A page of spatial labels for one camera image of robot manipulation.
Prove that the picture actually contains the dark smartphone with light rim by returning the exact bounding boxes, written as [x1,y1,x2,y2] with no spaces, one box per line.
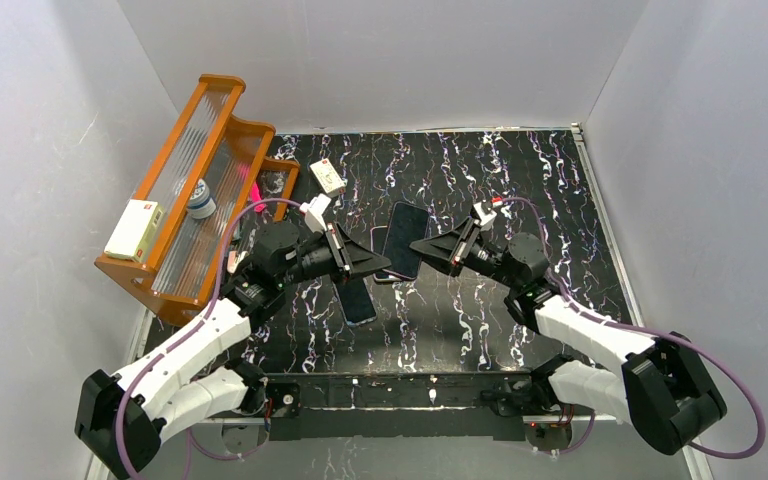
[370,225,401,284]

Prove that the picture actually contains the black phone case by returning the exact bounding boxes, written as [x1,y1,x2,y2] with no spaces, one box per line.
[380,201,433,282]

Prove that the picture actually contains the blue smartphone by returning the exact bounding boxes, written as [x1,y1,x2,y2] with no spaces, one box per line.
[335,279,378,327]

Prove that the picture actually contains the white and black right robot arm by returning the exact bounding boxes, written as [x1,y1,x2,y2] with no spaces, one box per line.
[410,220,727,455]

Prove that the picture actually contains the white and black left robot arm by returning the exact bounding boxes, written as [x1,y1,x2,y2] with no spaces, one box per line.
[75,222,391,479]

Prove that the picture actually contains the small white carton box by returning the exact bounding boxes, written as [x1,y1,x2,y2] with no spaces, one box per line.
[309,158,347,198]

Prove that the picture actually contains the pink marker pen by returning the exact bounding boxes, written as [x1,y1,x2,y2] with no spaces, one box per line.
[250,183,266,214]

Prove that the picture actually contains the white and blue tape roll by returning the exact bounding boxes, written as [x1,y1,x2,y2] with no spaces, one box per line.
[186,179,217,220]

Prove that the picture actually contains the orange wooden shelf rack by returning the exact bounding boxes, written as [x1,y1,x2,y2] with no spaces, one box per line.
[95,74,301,326]

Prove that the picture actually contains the white and green box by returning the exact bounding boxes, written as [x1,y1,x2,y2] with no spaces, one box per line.
[103,199,164,263]

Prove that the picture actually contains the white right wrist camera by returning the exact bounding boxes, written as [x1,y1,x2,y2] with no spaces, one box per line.
[470,201,501,231]

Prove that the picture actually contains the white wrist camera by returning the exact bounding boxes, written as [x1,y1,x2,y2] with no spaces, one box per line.
[299,194,331,233]
[470,201,501,231]

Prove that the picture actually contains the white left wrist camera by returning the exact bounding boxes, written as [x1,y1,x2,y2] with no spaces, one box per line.
[299,194,331,233]

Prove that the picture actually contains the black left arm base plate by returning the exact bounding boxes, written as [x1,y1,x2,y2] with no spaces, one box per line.
[221,381,300,457]

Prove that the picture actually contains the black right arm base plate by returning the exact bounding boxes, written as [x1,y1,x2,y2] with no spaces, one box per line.
[480,380,596,458]

